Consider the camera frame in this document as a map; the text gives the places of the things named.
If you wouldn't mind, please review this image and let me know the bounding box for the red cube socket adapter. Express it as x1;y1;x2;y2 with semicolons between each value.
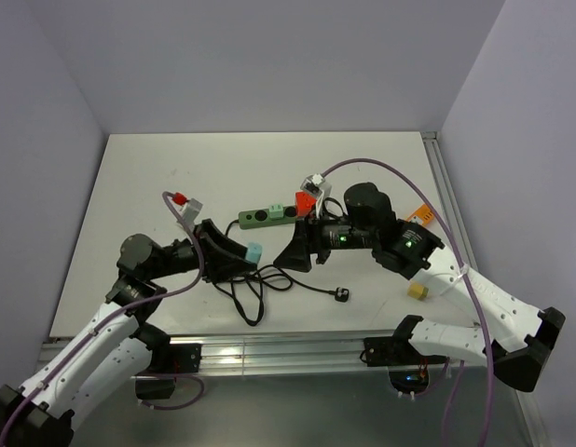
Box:
295;191;317;218

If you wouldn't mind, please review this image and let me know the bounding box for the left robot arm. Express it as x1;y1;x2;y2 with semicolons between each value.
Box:
0;220;262;446

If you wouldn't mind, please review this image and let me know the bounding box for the aluminium side rail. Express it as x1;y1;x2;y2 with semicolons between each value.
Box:
420;131;477;268

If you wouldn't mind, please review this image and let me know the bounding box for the orange power strip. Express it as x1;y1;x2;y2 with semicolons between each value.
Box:
407;204;434;227

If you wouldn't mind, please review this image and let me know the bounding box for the black power cable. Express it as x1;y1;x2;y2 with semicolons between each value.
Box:
213;218;351;328

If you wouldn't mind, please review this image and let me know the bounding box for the green wall charger plug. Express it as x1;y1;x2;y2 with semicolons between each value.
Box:
267;204;284;220

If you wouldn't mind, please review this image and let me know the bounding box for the aluminium front rail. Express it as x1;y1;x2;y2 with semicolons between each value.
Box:
34;331;524;383

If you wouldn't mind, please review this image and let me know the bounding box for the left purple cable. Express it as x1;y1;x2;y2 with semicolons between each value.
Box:
0;189;206;443

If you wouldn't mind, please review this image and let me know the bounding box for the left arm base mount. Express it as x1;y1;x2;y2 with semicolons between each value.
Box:
134;343;205;407

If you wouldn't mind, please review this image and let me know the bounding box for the teal wall charger plug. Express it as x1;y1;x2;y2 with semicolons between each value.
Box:
244;242;263;264

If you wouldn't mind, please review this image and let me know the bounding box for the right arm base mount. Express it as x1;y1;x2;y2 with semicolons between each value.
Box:
359;336;449;399

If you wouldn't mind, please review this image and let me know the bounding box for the green power strip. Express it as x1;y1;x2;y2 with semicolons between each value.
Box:
238;205;296;230

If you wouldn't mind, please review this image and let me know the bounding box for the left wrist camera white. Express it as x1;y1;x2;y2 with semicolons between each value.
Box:
171;192;203;231

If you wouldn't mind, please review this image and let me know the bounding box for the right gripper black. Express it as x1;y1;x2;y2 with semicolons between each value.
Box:
273;203;377;271

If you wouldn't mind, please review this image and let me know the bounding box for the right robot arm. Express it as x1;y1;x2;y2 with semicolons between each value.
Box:
274;180;566;392

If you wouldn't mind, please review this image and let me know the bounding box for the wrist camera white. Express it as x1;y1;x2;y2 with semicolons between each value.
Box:
300;173;332;218
171;192;203;231

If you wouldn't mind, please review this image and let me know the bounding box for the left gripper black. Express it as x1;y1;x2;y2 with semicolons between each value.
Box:
148;219;256;283

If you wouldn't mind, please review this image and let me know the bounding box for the yellow plug adapter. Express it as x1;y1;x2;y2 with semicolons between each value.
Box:
406;283;431;301

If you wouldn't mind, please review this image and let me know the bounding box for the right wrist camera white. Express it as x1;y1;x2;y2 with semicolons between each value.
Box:
300;173;332;218

